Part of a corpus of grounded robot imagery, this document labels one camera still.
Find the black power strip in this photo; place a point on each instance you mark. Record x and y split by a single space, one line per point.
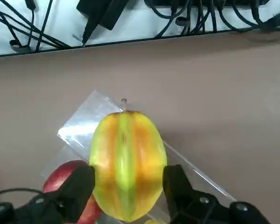
161 2

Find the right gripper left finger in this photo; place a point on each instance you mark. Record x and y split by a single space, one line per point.
72 193

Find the red apple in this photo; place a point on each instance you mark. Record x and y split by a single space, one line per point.
60 173

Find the clear acrylic display shelf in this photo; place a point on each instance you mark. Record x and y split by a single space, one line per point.
84 121

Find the black power adapter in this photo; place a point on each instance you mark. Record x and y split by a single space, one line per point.
102 11

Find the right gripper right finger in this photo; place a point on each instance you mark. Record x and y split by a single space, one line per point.
182 203

